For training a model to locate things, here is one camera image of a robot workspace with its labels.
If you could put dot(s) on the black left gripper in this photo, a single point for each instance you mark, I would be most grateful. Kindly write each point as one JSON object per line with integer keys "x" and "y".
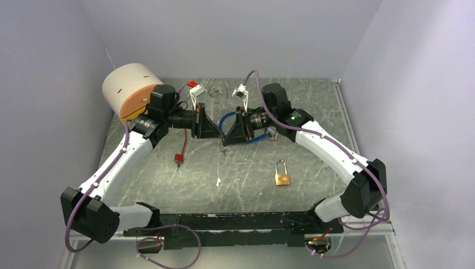
{"x": 204, "y": 127}

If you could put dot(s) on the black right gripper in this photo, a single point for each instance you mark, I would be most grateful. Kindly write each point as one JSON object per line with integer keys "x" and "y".
{"x": 242, "y": 129}

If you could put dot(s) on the red cable padlock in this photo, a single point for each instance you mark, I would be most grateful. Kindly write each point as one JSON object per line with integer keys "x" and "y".
{"x": 179, "y": 157}

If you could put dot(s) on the brass padlock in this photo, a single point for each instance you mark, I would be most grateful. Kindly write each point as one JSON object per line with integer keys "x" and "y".
{"x": 281, "y": 179}

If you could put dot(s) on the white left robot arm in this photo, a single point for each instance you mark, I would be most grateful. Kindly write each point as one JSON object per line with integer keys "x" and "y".
{"x": 87, "y": 209}

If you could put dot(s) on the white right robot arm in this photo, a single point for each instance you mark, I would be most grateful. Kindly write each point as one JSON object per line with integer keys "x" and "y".
{"x": 364, "y": 179}

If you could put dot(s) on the white cylinder with coloured lid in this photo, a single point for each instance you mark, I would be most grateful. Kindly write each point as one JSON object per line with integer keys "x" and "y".
{"x": 128, "y": 88}

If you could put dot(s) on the blue cable lock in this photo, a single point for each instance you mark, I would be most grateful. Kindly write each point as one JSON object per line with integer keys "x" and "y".
{"x": 224, "y": 120}

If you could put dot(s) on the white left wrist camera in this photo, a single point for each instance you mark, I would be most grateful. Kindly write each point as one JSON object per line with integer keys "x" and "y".
{"x": 195, "y": 90}

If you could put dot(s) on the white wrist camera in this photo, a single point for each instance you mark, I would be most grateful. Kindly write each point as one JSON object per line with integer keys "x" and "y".
{"x": 242, "y": 94}
{"x": 195, "y": 90}

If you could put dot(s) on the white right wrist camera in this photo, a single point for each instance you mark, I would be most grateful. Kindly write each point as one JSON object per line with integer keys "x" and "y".
{"x": 242, "y": 94}

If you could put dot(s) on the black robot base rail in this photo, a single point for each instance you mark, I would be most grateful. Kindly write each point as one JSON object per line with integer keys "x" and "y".
{"x": 291, "y": 228}

